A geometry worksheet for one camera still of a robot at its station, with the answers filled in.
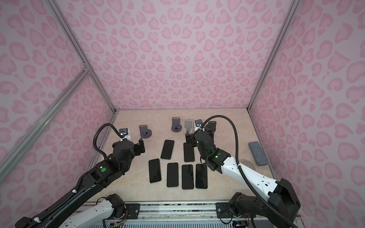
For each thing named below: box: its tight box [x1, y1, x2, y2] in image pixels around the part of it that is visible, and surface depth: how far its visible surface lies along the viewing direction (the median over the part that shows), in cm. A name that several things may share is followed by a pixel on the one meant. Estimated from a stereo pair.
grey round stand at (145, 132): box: [138, 124, 153, 139], surface depth 103 cm
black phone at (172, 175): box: [166, 162, 179, 188], surface depth 87 cm
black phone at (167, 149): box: [160, 139, 175, 160], surface depth 98 cm
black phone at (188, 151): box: [183, 142, 195, 162], surface depth 96 cm
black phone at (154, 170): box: [148, 158, 162, 183], surface depth 90 cm
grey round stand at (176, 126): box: [171, 117, 183, 133], surface depth 106 cm
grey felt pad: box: [248, 141, 269, 167], surface depth 92 cm
